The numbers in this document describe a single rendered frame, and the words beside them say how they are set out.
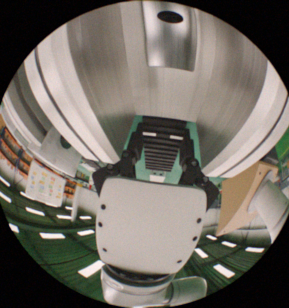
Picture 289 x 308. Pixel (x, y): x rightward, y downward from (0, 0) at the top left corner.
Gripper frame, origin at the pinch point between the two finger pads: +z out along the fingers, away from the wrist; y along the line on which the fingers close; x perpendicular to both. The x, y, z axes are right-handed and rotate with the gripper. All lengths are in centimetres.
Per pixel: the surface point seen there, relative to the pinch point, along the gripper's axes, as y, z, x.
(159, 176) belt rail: 0.6, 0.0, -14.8
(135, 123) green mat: -4.2, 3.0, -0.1
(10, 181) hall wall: -1050, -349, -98
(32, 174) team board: -282, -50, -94
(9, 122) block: -34.3, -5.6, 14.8
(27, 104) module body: -15.0, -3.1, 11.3
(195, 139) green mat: 5.4, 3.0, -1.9
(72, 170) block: -14.0, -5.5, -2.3
